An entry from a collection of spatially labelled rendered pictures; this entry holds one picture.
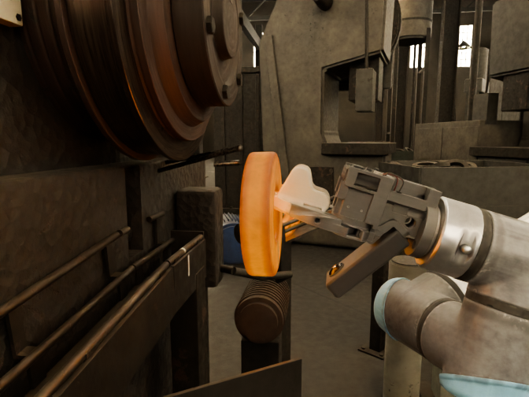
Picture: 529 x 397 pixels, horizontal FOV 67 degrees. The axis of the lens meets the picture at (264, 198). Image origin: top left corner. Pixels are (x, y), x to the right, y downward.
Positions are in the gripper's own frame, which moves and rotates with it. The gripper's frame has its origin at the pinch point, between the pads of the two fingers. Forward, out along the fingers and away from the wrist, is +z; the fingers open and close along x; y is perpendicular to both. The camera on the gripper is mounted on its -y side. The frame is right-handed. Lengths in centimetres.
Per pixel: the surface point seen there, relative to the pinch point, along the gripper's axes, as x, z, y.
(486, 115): -373, -151, 69
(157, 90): -5.7, 19.3, 9.1
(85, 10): 1.4, 27.3, 16.0
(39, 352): 11.7, 18.7, -22.3
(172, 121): -11.1, 18.2, 5.1
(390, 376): -79, -51, -62
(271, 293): -47, -4, -32
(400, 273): -79, -42, -26
